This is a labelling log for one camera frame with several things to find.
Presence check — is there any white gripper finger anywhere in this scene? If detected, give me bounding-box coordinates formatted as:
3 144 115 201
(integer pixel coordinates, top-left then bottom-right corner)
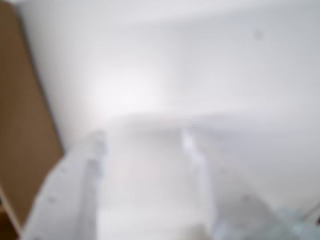
181 128 296 240
21 129 107 240

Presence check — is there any brown cardboard box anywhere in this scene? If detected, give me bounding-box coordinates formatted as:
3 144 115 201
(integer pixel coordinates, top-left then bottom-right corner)
0 0 65 240

